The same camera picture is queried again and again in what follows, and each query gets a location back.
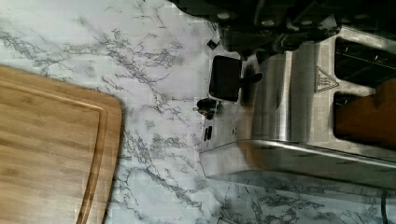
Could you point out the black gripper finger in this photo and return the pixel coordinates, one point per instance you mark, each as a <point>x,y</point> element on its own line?
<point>246,26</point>

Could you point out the stainless steel toaster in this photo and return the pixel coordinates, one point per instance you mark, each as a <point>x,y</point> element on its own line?
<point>280,121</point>

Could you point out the toast slice in slot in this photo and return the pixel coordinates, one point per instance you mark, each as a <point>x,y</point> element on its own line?
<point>370,119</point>

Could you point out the bamboo cutting board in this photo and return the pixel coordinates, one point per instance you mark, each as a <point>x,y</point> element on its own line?
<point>58,150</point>

